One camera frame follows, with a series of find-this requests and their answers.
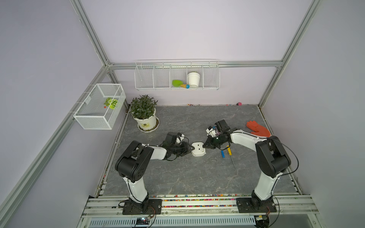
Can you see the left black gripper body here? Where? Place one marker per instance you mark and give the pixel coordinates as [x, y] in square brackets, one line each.
[181, 149]

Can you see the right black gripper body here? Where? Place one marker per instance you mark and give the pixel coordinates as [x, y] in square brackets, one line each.
[216, 140]

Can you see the white square alarm clock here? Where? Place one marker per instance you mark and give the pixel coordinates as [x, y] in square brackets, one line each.
[198, 150]

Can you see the yellow handled screwdriver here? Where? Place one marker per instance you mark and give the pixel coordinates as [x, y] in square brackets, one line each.
[230, 154]

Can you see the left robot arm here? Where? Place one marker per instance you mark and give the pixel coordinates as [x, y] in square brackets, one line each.
[133, 162]

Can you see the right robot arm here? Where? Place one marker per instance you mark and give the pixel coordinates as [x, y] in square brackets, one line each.
[272, 157]

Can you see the potted green plant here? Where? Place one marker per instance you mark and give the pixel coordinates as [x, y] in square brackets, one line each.
[143, 110]

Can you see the green toy shovel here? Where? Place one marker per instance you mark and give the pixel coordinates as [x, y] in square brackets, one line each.
[179, 83]

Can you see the white empty pot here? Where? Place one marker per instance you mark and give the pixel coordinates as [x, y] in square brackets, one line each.
[193, 79]

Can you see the green toy in basket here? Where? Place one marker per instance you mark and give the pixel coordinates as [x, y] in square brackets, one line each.
[111, 103]

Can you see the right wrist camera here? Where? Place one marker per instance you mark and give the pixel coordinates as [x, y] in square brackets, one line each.
[212, 131]

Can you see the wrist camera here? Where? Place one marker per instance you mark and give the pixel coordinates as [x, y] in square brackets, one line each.
[212, 131]
[179, 138]

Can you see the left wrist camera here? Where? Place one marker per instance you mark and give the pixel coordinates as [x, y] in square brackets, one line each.
[179, 138]

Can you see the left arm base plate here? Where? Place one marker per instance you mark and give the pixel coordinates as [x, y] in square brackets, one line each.
[149, 206]

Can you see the white wire wall shelf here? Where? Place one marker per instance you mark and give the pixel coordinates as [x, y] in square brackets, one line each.
[159, 76]

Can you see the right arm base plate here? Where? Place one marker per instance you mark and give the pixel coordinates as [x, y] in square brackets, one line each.
[254, 205]

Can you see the white wire basket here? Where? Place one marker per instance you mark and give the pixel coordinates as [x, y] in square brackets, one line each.
[91, 114]

